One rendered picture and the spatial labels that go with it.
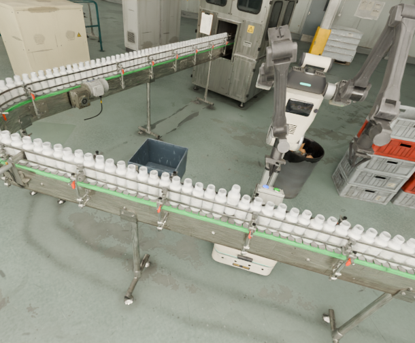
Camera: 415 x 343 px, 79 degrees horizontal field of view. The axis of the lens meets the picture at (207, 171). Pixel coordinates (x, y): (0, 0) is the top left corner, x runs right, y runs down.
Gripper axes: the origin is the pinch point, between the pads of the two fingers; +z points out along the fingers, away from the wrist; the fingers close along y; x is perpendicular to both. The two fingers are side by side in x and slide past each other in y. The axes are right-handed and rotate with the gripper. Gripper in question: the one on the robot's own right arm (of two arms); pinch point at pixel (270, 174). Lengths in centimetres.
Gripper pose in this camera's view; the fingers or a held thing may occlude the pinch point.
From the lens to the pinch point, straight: 134.6
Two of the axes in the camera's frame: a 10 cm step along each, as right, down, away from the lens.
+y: 9.6, 2.5, -1.0
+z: -2.1, 9.3, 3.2
